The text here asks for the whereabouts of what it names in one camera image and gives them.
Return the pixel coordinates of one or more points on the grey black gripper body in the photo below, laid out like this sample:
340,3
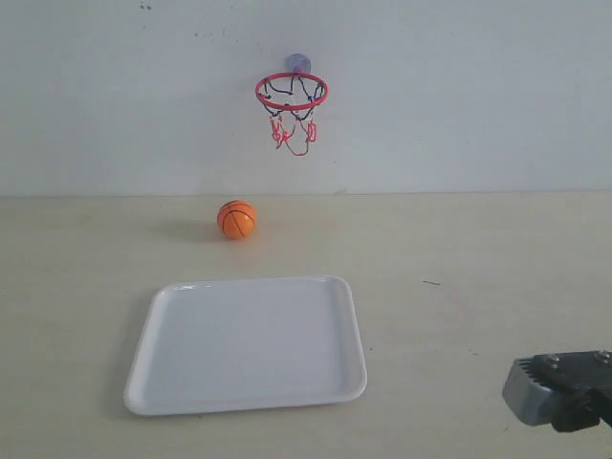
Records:
568,391

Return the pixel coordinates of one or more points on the small orange basketball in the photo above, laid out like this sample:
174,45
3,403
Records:
236,219

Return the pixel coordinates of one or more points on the red mini basketball hoop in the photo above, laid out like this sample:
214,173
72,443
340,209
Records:
291,100

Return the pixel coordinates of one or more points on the white rectangular plastic tray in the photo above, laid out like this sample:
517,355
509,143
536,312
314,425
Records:
236,345

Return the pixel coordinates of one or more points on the clear blue suction cup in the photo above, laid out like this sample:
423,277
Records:
298,63

